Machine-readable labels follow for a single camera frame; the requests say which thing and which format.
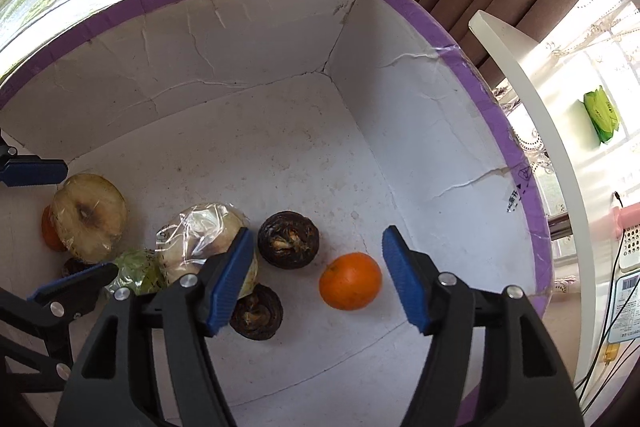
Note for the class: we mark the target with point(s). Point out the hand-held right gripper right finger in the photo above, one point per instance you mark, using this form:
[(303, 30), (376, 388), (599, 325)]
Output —
[(405, 282)]

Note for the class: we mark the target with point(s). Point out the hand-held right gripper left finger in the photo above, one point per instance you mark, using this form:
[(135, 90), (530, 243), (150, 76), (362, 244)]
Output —
[(231, 279)]

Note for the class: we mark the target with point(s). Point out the green snack packet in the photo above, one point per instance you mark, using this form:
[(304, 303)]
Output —
[(602, 114)]

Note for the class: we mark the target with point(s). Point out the plastic-wrapped halved fruit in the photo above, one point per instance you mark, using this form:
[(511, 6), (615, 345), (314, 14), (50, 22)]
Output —
[(200, 234)]

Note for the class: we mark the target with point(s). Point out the purple and white cardboard box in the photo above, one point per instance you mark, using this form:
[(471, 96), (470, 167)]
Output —
[(300, 132)]

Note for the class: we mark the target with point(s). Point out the metal rod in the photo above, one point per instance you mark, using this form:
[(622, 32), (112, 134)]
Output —
[(559, 225)]

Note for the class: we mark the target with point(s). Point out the plastic-wrapped browned apple half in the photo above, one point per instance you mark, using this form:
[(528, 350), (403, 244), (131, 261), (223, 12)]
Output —
[(90, 217)]

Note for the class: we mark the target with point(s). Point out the sheer lace curtain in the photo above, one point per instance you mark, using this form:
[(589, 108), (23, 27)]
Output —
[(530, 147)]

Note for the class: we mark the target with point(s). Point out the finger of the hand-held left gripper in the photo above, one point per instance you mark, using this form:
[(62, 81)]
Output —
[(32, 171), (75, 282)]

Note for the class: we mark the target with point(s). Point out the orange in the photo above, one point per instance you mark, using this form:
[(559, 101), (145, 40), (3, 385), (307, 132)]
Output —
[(50, 234), (350, 282)]

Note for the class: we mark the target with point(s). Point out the plastic-wrapped green apple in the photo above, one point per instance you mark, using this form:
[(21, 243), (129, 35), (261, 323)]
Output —
[(136, 272)]

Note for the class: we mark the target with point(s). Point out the white labelled device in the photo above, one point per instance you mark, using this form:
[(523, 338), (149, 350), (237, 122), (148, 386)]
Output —
[(627, 307)]

